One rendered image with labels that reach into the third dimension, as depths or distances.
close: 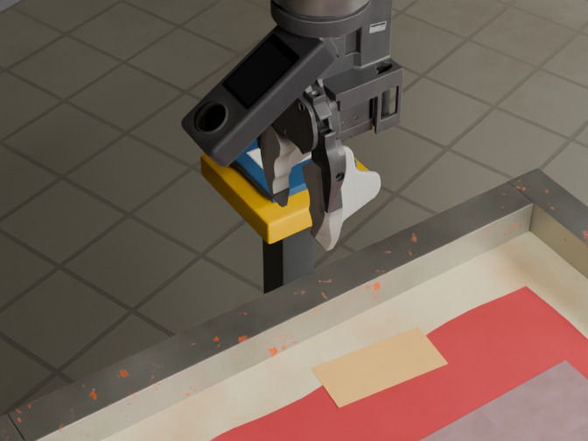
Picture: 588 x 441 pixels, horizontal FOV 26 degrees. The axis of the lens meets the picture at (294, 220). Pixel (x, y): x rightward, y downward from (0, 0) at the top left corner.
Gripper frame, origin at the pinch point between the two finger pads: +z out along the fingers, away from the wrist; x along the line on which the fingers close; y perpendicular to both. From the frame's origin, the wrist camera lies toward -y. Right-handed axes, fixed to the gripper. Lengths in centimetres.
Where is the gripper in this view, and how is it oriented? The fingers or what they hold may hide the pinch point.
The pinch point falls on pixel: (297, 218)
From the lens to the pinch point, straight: 101.9
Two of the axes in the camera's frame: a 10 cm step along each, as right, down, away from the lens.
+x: -5.6, -5.5, 6.2
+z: 0.1, 7.5, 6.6
